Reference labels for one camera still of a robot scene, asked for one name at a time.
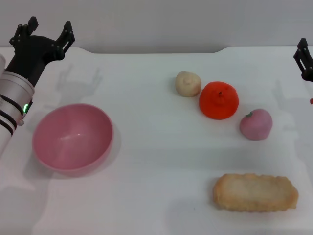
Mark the beige toy bun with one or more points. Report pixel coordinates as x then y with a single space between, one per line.
187 84

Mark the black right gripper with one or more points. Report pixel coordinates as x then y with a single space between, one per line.
309 76

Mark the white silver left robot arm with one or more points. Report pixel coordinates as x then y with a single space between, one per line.
13 88

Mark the pink toy peach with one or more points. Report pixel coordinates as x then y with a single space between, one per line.
255 124

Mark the pink plastic bowl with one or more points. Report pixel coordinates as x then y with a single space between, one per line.
73 139

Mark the orange toy fruit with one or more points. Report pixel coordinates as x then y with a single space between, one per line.
218 100

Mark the toy bread slice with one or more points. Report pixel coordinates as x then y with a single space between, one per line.
255 193

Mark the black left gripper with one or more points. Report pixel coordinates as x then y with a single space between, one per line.
31 56

